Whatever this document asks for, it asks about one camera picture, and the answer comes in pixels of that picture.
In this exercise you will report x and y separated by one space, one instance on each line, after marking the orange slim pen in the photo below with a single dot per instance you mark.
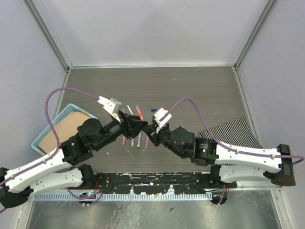
123 140

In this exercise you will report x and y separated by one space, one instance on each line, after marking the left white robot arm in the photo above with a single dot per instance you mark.
64 166

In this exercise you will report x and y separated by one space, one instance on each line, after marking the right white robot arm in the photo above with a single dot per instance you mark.
228 163

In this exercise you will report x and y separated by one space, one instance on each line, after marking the white marker green end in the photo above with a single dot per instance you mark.
139 140

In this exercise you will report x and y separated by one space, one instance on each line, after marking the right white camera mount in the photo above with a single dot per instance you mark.
161 118

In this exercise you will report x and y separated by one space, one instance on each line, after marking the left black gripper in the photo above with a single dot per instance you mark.
131 124

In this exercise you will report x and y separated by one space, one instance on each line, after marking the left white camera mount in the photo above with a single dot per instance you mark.
111 106

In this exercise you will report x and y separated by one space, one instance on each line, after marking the light blue plastic basket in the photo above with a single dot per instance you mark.
69 108

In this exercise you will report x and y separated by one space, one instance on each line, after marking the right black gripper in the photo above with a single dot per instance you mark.
151 129

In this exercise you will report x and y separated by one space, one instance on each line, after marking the orange white marker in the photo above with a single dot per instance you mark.
139 112

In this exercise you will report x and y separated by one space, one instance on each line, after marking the striped black white cloth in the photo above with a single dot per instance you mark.
236 133

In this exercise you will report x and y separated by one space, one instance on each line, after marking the pink highlighter pen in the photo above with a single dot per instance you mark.
146 142

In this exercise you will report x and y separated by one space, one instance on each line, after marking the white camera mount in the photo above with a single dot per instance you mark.
161 118
111 106

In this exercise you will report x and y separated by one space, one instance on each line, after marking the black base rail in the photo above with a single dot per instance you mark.
154 183

